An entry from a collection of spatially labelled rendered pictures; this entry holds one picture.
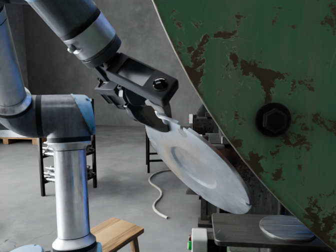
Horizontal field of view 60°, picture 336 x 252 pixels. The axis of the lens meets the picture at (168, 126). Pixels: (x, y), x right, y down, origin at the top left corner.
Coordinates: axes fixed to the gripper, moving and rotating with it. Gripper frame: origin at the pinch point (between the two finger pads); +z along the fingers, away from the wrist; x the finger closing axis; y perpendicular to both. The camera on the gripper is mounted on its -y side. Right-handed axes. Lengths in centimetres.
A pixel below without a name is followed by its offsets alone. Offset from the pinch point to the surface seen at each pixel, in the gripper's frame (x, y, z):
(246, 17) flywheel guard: 7.6, -30.1, -25.8
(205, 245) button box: 10, 12, 51
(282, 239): 4.6, -16.6, 31.3
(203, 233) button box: 7, 14, 51
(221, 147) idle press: -71, 82, 129
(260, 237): 6.5, -12.5, 29.9
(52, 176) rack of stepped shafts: 7, 235, 114
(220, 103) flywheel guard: 12.1, -29.0, -22.6
